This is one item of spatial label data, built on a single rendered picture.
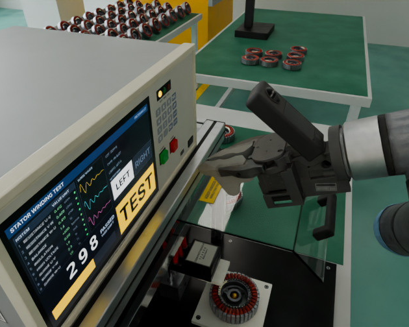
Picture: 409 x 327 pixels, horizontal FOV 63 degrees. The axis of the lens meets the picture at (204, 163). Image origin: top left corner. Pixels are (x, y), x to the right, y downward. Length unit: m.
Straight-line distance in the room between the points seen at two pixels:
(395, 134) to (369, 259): 1.69
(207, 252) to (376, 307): 1.29
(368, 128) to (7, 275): 0.39
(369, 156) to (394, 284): 1.64
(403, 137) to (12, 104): 0.44
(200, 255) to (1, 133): 0.47
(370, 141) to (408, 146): 0.04
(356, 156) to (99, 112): 0.29
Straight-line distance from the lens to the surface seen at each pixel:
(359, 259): 2.06
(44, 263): 0.37
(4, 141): 0.38
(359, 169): 0.43
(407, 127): 0.43
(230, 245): 0.95
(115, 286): 0.47
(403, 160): 0.43
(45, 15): 4.46
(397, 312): 1.94
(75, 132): 0.36
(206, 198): 0.64
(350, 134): 0.43
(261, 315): 0.83
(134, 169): 0.47
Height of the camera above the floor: 1.49
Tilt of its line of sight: 36 degrees down
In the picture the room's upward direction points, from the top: straight up
